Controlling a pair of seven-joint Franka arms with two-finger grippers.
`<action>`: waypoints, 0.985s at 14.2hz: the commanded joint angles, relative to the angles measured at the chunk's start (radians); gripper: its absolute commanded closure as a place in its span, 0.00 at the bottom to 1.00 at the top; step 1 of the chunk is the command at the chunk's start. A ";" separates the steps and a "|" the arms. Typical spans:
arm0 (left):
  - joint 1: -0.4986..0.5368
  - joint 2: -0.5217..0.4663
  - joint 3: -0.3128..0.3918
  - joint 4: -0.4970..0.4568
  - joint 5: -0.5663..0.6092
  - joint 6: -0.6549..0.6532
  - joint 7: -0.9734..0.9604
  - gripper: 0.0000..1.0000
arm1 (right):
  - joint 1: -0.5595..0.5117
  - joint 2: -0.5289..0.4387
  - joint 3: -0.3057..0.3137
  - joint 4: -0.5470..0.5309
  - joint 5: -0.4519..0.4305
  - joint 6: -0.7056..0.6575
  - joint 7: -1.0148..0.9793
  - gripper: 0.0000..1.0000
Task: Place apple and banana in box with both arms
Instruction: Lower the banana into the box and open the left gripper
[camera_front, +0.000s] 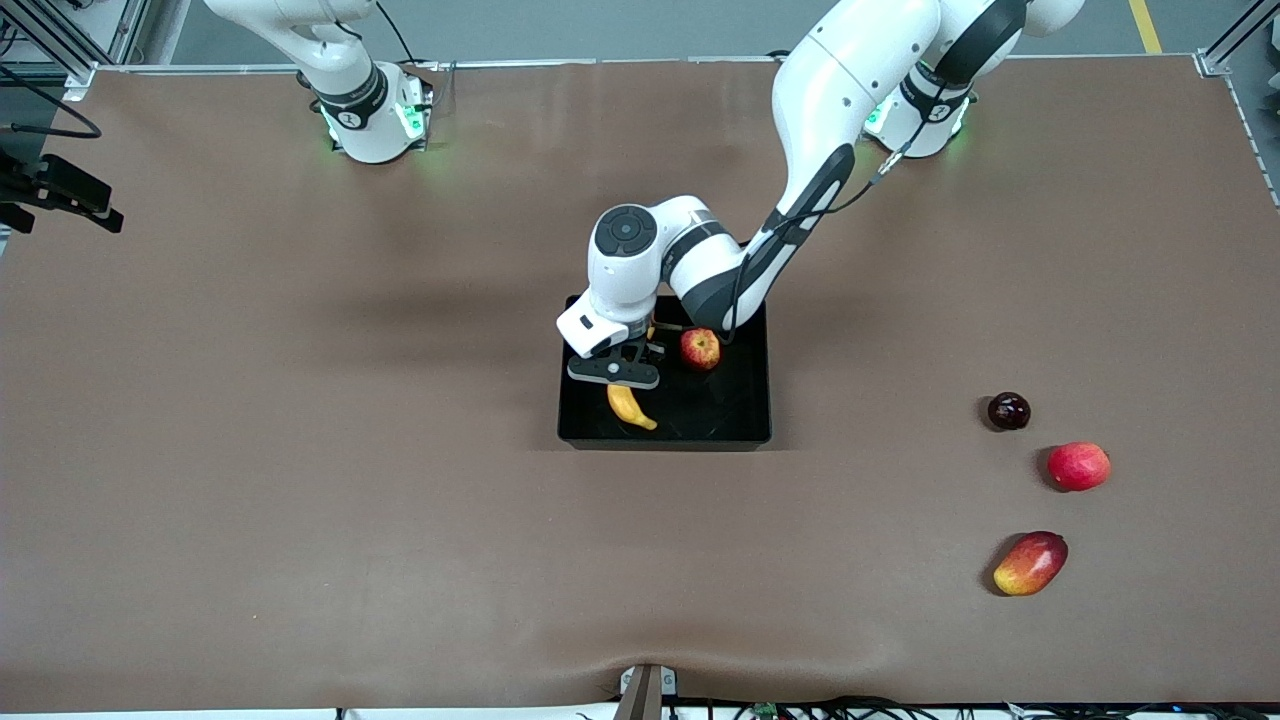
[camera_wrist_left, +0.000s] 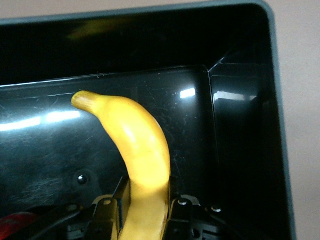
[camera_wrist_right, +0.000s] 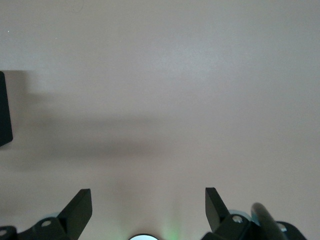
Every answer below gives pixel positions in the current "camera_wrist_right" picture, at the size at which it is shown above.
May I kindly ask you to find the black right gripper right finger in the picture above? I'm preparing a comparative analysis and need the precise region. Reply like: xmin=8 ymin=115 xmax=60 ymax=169
xmin=201 ymin=187 xmax=253 ymax=240

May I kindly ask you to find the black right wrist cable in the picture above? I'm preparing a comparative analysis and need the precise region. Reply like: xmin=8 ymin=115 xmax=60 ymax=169
xmin=250 ymin=202 xmax=287 ymax=240

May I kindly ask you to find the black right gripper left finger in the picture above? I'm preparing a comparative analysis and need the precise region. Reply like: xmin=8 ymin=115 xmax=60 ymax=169
xmin=16 ymin=188 xmax=93 ymax=240

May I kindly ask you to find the black plastic box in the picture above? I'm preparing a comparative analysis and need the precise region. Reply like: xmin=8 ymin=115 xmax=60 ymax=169
xmin=0 ymin=71 xmax=14 ymax=149

